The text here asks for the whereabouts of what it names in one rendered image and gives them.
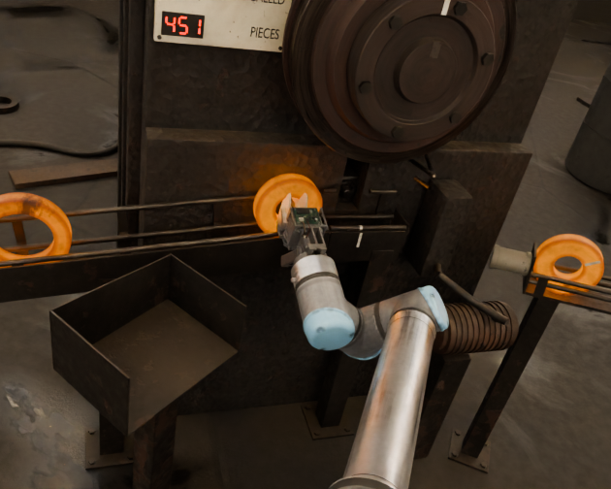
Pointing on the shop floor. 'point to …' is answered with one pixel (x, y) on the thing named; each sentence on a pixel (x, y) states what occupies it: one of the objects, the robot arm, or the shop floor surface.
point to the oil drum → (607, 129)
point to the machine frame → (383, 176)
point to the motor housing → (459, 361)
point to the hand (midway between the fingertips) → (289, 199)
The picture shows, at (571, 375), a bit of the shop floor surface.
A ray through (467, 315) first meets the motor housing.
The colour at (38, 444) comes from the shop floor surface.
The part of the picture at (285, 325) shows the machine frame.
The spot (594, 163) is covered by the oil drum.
